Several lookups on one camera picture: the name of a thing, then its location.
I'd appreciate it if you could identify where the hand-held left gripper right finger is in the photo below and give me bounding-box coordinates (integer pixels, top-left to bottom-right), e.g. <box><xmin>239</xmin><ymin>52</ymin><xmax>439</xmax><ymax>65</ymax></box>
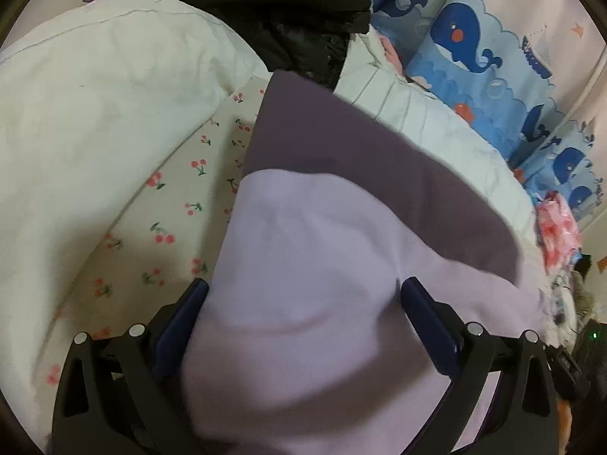
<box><xmin>399</xmin><ymin>276</ymin><xmax>560</xmax><ymax>455</ymax></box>

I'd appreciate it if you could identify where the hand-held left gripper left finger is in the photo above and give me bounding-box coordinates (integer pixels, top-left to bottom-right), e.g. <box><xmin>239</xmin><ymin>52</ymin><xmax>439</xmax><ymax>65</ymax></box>
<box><xmin>51</xmin><ymin>277</ymin><xmax>212</xmax><ymax>455</ymax></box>

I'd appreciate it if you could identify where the purple jacket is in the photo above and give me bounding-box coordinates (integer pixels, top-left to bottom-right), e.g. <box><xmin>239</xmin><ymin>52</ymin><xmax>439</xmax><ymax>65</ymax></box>
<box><xmin>182</xmin><ymin>70</ymin><xmax>551</xmax><ymax>455</ymax></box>

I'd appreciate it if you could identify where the floral bedsheet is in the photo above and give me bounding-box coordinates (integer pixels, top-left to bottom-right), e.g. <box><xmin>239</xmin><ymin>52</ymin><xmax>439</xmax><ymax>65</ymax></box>
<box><xmin>35</xmin><ymin>78</ymin><xmax>271</xmax><ymax>418</ymax></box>

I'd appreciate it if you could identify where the pink checked plastic bag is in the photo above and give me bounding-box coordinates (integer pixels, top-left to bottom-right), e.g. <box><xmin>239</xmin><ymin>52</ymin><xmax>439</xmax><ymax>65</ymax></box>
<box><xmin>536</xmin><ymin>190</ymin><xmax>584</xmax><ymax>273</ymax></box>

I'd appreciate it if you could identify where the white striped quilt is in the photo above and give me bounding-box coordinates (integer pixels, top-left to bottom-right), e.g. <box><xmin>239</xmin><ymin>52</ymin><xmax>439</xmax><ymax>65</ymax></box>
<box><xmin>0</xmin><ymin>0</ymin><xmax>539</xmax><ymax>441</ymax></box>

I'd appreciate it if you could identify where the pink cloth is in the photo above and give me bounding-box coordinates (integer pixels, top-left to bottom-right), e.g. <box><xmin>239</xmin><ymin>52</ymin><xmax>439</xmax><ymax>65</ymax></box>
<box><xmin>379</xmin><ymin>33</ymin><xmax>409</xmax><ymax>77</ymax></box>

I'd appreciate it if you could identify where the whale print curtain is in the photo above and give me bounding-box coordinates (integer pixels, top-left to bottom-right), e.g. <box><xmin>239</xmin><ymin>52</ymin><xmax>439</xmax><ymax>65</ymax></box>
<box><xmin>370</xmin><ymin>0</ymin><xmax>607</xmax><ymax>228</ymax></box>

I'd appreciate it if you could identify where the black jacket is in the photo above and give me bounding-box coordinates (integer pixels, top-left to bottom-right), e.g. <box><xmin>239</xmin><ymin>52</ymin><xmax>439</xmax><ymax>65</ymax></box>
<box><xmin>109</xmin><ymin>0</ymin><xmax>373</xmax><ymax>91</ymax></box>

